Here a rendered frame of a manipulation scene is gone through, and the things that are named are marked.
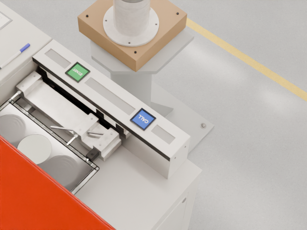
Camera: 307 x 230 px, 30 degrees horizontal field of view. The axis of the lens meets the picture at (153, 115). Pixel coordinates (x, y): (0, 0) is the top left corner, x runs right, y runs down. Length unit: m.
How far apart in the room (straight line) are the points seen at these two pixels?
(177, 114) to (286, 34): 0.80
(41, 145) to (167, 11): 0.66
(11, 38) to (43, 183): 1.27
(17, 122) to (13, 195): 1.14
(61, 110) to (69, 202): 1.18
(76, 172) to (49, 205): 1.04
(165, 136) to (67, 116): 0.32
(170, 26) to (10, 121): 0.63
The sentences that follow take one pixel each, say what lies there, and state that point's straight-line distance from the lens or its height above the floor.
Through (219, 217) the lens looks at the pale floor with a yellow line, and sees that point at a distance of 2.60.
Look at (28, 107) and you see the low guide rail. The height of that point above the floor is 0.85.
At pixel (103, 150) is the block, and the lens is 1.69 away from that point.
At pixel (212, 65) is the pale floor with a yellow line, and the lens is 3.01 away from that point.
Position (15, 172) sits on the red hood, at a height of 1.82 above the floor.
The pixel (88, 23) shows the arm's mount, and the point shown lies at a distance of 1.98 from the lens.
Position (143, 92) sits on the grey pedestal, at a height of 0.58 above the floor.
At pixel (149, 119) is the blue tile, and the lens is 1.67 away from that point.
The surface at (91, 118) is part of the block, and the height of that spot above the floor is 0.91.
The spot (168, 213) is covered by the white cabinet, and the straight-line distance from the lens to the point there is 1.75.
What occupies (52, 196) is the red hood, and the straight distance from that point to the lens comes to 0.63.
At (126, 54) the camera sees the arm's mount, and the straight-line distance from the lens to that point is 1.91.
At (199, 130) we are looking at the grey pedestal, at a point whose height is 0.01.
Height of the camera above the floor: 2.38
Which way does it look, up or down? 58 degrees down
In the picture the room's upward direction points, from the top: 3 degrees clockwise
